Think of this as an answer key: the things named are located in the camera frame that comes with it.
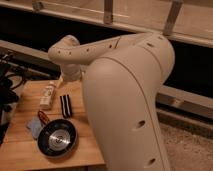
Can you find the black white striped eraser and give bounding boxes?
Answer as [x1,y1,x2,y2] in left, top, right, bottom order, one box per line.
[60,94,72,118]

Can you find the black cables and equipment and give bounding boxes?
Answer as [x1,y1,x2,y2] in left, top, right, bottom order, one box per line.
[0,51,29,146]

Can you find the white tube bottle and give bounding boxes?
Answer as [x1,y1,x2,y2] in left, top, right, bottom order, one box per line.
[40,81,56,110]

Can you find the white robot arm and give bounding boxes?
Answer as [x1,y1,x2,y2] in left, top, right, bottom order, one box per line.
[48,33,175,171]

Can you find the black frying pan red handle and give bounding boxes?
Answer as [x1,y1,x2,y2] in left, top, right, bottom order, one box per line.
[37,110,78,158]

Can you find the blue cloth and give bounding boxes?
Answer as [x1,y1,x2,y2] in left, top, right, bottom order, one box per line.
[27,117,43,139]

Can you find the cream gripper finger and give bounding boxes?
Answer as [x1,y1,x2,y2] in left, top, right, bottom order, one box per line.
[56,76,64,88]

